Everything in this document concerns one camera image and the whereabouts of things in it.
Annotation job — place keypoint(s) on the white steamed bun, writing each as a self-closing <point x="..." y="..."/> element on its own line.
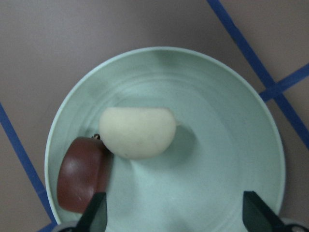
<point x="137" y="133"/>

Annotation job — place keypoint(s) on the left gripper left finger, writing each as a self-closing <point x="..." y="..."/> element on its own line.
<point x="94" y="218"/>

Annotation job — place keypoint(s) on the light green plate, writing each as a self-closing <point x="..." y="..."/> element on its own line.
<point x="226" y="143"/>

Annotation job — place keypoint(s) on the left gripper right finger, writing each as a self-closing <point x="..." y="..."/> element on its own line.
<point x="258" y="216"/>

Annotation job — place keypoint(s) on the brown steamed bun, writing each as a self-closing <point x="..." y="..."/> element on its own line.
<point x="84" y="171"/>

